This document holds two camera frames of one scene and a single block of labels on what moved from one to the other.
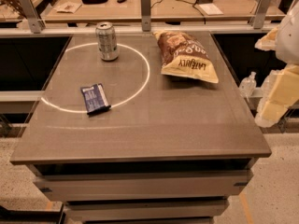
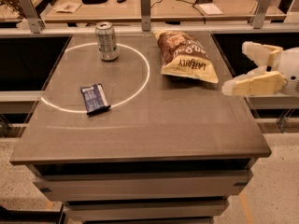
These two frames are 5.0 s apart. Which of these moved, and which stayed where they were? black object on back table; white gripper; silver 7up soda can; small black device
Moved: white gripper
Stayed: silver 7up soda can; black object on back table; small black device
